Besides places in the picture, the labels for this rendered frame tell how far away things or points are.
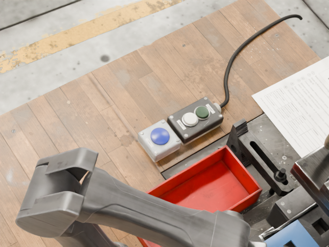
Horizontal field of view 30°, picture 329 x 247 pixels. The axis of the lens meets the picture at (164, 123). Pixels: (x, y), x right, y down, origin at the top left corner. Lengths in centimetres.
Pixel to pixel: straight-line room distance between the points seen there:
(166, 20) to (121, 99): 137
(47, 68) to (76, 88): 116
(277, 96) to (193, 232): 67
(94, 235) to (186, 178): 38
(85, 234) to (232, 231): 22
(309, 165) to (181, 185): 31
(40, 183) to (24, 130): 51
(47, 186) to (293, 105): 75
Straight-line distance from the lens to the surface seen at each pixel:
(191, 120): 131
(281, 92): 144
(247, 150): 126
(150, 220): 80
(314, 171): 107
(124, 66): 142
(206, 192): 127
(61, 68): 255
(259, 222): 127
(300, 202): 121
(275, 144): 136
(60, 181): 84
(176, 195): 126
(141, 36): 265
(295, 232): 118
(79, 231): 89
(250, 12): 157
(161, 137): 128
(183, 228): 81
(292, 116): 141
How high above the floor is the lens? 204
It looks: 58 degrees down
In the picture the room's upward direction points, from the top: 9 degrees clockwise
